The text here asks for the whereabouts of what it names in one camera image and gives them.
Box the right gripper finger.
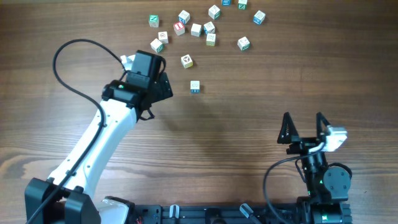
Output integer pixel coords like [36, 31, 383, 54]
[316, 112, 330, 139]
[277, 112, 295, 144]

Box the wooden block number 8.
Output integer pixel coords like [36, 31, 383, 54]
[190, 80, 200, 94]

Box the wooden block green side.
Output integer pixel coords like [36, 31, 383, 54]
[208, 5, 221, 20]
[150, 39, 164, 53]
[237, 37, 250, 51]

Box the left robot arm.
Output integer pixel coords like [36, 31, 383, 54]
[25, 50, 173, 223]

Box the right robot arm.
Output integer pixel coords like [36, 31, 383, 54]
[277, 112, 353, 224]

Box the wooden block soccer ball W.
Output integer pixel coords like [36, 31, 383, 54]
[181, 54, 193, 68]

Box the wooden block red print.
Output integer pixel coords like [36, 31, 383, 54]
[158, 31, 169, 44]

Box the green letter N block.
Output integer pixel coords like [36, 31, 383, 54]
[149, 14, 160, 28]

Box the red letter I block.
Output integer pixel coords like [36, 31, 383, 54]
[173, 21, 185, 35]

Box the wooden block number 9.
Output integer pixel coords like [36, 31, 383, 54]
[191, 24, 201, 37]

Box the blue sided block upper left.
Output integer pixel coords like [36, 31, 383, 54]
[178, 10, 190, 25]

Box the wooden block yellow sided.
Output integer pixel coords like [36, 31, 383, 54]
[206, 33, 216, 46]

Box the blue sided block letter B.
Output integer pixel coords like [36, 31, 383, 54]
[203, 22, 215, 34]

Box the blue block top edge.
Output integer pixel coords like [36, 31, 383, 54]
[222, 0, 232, 6]

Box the blue block far right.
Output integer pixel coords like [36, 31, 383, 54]
[253, 10, 266, 25]

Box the green block top edge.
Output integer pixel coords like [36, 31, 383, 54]
[238, 0, 248, 10]

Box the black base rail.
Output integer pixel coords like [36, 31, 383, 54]
[133, 203, 353, 224]

